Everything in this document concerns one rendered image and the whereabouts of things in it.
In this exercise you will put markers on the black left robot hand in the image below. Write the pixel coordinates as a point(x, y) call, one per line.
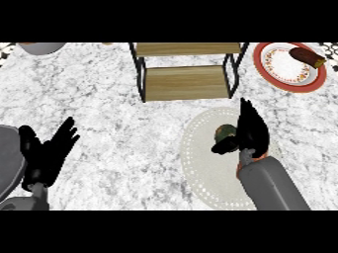
point(53, 148)

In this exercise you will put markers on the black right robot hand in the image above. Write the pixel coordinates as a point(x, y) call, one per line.
point(252, 131)

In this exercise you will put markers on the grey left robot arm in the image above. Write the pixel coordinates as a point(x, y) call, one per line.
point(5, 178)

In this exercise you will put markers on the green squash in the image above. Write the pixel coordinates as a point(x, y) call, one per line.
point(224, 131)

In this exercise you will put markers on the white round placemat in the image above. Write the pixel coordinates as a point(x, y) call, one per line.
point(209, 171)

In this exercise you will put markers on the red rimmed white plate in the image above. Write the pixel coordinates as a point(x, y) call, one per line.
point(285, 69)

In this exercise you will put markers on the brown sweet potato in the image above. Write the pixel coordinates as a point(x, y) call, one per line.
point(307, 56)

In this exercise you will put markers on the grey bowl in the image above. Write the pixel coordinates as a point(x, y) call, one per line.
point(41, 47)

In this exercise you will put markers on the wooden tiered shelf black frame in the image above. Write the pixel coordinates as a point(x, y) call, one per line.
point(186, 82)

